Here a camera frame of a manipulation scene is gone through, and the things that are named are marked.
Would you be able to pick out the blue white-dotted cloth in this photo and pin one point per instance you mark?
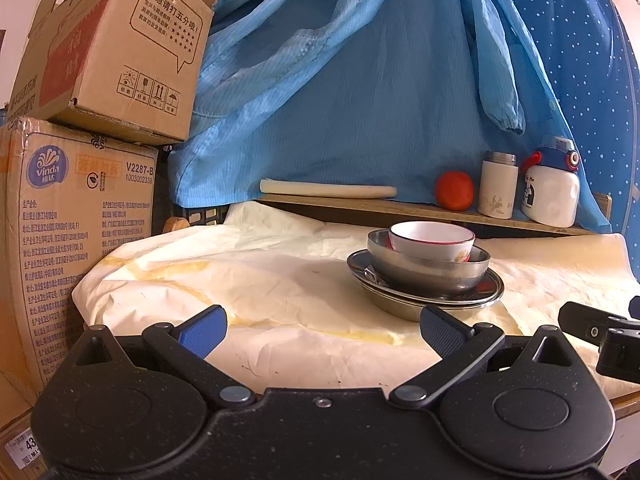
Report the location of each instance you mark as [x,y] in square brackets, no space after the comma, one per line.
[590,60]

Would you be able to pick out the red tomato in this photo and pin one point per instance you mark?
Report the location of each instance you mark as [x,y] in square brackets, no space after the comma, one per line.
[454,190]

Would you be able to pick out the wooden shelf board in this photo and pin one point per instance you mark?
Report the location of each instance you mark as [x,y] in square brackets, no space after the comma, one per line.
[400,207]

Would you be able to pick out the white bowl with red rim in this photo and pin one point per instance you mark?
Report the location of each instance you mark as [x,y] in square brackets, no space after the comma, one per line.
[430,240]

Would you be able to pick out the white rolling pin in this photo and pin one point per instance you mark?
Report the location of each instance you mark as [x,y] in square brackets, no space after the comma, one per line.
[325,188]

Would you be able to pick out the light blue garment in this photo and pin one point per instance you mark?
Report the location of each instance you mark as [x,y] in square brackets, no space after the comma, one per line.
[350,85]

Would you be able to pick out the black plastic crate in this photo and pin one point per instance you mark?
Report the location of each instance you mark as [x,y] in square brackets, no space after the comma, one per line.
[200,217]

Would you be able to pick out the large cardboard box blue logo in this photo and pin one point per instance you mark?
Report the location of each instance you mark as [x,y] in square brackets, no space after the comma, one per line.
[75,220]

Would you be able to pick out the steel bowl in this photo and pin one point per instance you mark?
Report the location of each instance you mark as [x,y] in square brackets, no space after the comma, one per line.
[425,275]

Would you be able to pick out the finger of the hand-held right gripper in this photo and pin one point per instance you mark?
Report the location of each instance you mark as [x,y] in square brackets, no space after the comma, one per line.
[635,307]
[585,322]

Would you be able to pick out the cardboard box with white label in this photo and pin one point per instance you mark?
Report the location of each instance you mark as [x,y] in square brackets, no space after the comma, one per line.
[15,450]

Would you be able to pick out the small cardboard box red print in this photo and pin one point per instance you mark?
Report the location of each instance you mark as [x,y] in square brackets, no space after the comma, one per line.
[125,60]

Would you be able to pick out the round wooden knob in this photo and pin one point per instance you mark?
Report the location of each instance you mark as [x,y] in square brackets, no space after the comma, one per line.
[176,225]

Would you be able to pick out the cream cloth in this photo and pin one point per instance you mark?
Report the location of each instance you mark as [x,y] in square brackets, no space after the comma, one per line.
[275,270]

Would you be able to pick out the white thermos with steel lid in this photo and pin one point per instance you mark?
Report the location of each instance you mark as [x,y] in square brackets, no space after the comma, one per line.
[497,190]

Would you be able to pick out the white bottle red blue lid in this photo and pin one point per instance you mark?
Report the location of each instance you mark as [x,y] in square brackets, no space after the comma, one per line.
[550,195]

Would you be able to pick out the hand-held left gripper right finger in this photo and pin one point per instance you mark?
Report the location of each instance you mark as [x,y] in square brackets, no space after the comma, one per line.
[440,327]

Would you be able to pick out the small steel plate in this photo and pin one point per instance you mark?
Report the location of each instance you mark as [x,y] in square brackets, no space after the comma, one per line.
[374,276]

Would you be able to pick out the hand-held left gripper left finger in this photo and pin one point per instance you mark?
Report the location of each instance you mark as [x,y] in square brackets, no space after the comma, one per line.
[205,327]

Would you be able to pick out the large steel plate with sticker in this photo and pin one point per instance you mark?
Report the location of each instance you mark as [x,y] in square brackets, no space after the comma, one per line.
[395,302]

